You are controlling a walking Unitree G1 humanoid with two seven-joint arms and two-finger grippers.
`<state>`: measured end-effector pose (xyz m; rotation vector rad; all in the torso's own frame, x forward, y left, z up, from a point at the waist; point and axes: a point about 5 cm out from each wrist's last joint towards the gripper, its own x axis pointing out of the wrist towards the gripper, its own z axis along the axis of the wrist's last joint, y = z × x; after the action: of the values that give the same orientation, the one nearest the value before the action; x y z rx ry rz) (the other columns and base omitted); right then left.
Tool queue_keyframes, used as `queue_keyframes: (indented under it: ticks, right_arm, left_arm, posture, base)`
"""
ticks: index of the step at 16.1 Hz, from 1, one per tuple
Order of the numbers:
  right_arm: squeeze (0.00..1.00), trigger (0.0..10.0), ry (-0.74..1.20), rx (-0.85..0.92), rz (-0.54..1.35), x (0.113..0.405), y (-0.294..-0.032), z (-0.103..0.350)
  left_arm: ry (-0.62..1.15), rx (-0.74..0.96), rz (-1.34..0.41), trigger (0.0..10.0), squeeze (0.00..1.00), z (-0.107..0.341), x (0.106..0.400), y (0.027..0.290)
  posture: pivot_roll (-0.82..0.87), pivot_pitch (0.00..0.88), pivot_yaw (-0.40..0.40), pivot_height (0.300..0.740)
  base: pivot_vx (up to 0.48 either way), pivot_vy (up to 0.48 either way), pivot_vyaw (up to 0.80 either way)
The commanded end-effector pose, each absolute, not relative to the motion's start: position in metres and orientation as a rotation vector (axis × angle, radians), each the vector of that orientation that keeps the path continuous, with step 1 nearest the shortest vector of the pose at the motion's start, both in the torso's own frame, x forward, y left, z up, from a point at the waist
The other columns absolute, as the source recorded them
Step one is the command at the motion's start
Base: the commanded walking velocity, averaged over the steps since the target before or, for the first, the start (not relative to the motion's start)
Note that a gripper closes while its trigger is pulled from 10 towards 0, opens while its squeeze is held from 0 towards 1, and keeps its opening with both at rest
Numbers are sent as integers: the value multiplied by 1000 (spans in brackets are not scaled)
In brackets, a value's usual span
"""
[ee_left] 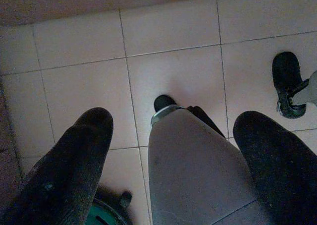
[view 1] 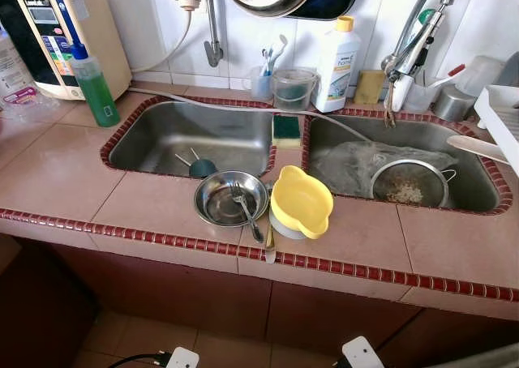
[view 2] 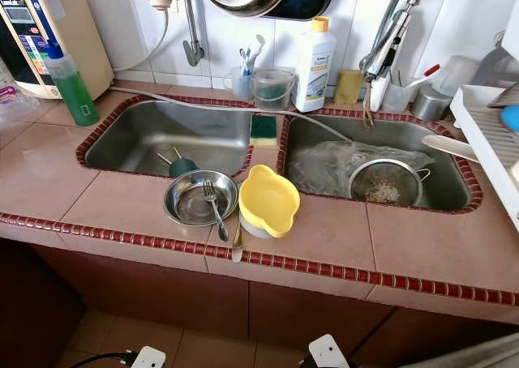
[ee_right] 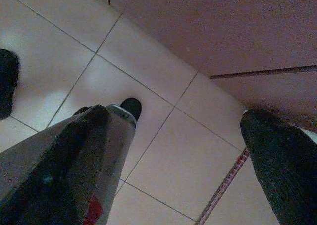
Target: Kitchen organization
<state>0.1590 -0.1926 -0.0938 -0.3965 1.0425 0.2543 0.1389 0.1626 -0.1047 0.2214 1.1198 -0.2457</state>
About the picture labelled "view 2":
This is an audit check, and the white toothbrush cup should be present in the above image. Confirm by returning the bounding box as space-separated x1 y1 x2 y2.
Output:
223 64 254 101

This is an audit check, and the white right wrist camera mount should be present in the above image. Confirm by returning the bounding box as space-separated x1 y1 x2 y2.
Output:
307 334 350 368

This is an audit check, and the small steel cup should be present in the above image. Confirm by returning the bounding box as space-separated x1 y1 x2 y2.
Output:
410 84 453 123

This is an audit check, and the brown cabinet door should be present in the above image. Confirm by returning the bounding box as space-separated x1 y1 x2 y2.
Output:
247 283 406 357
49 250 251 340

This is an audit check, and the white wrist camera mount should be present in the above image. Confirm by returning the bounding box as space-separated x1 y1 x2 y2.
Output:
307 334 350 368
130 345 167 368

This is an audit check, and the blue bowl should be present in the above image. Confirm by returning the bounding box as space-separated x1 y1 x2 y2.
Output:
500 105 519 134

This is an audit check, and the round steel bowl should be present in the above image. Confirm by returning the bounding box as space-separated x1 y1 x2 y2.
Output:
164 170 240 228

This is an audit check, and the white blue toothbrush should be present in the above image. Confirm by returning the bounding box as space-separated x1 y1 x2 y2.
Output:
239 34 267 77

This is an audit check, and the round steel strainer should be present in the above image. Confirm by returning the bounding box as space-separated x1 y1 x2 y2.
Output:
347 159 432 207

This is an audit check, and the chrome wall tap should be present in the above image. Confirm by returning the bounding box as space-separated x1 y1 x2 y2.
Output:
180 0 205 67

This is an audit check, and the green yellow sponge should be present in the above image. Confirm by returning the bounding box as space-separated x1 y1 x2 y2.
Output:
250 114 278 148

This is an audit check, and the green dish soap bottle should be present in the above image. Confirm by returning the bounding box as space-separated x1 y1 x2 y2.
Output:
46 42 100 127

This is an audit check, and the steel fork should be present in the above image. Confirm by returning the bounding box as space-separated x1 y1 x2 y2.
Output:
203 180 229 243

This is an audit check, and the plain yellow sponge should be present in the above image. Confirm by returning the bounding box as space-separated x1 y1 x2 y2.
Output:
334 70 364 105

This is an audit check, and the cream water ionizer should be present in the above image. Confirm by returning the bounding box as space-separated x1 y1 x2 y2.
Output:
0 0 114 101

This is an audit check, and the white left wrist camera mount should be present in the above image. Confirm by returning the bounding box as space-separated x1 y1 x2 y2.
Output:
130 345 167 368

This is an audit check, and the wooden spatula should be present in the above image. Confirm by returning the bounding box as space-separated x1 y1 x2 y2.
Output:
422 135 481 163

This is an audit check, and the white bottle green cap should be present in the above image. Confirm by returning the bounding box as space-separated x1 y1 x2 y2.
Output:
369 7 414 113

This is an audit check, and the clear jar white lid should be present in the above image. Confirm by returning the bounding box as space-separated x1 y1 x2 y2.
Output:
0 80 24 109

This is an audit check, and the steel sink basin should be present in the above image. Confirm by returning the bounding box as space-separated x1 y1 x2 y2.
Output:
77 96 254 178
278 111 483 215

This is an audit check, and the white detergent bottle yellow cap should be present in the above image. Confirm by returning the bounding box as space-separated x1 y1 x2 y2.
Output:
294 15 338 113

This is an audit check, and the clear plastic scrubber container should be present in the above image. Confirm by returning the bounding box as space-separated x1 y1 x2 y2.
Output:
251 68 297 112

